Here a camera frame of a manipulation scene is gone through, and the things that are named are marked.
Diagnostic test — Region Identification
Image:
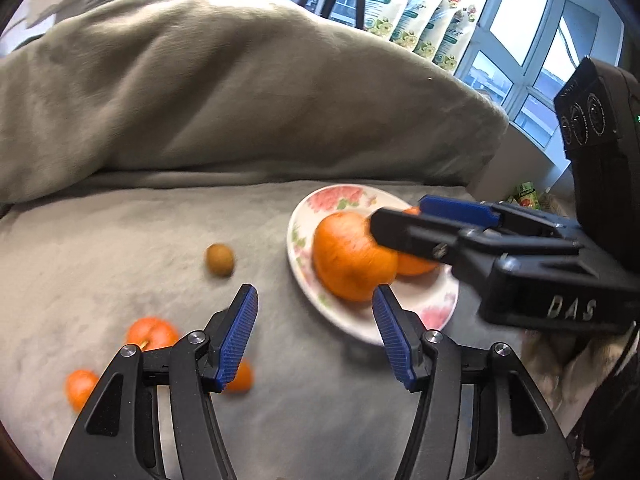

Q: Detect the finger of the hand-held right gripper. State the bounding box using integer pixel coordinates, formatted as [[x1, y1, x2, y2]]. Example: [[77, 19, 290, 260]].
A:
[[419, 195, 581, 241], [369, 207, 586, 306]]

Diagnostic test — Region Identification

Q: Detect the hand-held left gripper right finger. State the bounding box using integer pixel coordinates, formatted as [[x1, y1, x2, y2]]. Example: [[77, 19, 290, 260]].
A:
[[372, 284, 581, 480]]

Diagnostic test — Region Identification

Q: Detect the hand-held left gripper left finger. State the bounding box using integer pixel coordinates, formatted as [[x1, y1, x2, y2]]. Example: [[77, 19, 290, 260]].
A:
[[52, 284, 259, 480]]

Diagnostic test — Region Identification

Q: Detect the large smooth orange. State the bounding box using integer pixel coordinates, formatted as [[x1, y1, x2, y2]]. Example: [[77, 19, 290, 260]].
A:
[[394, 207, 442, 277]]

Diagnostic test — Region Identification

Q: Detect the small orange kumquat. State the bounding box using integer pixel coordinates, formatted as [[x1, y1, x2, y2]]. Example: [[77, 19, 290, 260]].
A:
[[222, 359, 254, 394]]

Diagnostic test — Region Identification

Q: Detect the floral white plate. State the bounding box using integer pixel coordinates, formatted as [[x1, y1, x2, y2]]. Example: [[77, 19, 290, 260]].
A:
[[286, 185, 460, 347]]

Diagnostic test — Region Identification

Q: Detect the large rough-skinned orange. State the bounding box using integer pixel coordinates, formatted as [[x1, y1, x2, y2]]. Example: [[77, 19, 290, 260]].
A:
[[313, 211, 399, 303]]

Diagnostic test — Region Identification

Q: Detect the brown kiwi fruit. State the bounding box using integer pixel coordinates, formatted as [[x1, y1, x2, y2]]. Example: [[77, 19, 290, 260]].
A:
[[206, 243, 235, 277]]

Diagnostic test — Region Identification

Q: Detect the tangerine with stem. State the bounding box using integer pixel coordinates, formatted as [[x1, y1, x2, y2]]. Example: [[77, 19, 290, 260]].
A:
[[125, 316, 180, 352]]

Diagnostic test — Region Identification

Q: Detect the round tangerine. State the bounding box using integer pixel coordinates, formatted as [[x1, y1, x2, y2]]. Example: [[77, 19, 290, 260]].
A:
[[66, 370, 101, 413]]

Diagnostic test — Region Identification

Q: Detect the person's right hand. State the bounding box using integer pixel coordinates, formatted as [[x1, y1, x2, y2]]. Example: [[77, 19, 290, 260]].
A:
[[520, 331, 626, 411]]

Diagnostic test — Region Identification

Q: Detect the green printed box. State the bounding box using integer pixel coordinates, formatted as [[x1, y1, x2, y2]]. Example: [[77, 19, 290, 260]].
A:
[[510, 182, 546, 209]]

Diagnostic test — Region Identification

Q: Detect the grey plush bed cover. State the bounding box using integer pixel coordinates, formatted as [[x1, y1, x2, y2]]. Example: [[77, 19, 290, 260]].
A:
[[0, 169, 551, 480]]

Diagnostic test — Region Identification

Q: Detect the white framed window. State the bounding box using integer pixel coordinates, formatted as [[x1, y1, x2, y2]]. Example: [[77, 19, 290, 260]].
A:
[[160, 0, 628, 153]]

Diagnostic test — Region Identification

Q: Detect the grey folded quilt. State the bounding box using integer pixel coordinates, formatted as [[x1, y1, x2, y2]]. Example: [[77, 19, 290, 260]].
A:
[[0, 0, 510, 206]]

